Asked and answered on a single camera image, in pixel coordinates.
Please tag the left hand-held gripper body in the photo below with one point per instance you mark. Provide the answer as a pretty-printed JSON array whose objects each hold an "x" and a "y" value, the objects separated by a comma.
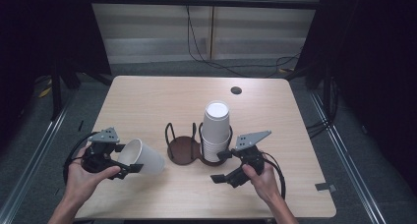
[{"x": 98, "y": 156}]

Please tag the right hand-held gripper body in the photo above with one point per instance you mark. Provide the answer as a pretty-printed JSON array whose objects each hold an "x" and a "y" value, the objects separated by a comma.
[{"x": 249, "y": 155}]

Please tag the white disposable paper cup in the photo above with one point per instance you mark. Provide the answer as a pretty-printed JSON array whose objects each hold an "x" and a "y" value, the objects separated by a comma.
[{"x": 144, "y": 158}]

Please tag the stack of white cups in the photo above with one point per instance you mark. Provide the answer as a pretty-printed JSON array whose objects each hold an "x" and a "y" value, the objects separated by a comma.
[{"x": 215, "y": 125}]

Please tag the person's left hand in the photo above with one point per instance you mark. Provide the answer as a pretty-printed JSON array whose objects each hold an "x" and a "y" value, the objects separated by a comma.
[{"x": 82, "y": 181}]

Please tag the person's right hand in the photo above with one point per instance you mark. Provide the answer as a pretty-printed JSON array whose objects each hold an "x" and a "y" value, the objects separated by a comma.
[{"x": 264, "y": 184}]

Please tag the dark round table grommet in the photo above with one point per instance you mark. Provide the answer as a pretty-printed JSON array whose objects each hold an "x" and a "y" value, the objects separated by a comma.
[{"x": 236, "y": 90}]

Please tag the black metal stand leg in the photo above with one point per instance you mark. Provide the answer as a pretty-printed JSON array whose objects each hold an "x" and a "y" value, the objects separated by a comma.
[{"x": 56, "y": 93}]

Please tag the grey tape piece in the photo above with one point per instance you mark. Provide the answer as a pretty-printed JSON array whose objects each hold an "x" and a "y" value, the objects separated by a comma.
[{"x": 325, "y": 186}]

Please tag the dark curtain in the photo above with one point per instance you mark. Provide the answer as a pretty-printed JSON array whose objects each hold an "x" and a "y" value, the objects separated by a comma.
[
  {"x": 39, "y": 34},
  {"x": 373, "y": 53}
]

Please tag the black horizontal bar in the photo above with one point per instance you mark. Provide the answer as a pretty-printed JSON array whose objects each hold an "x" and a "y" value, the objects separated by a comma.
[{"x": 203, "y": 2}]

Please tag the metal floor rail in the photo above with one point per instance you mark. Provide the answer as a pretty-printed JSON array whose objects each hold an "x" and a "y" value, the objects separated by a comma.
[
  {"x": 347, "y": 165},
  {"x": 26, "y": 175}
]

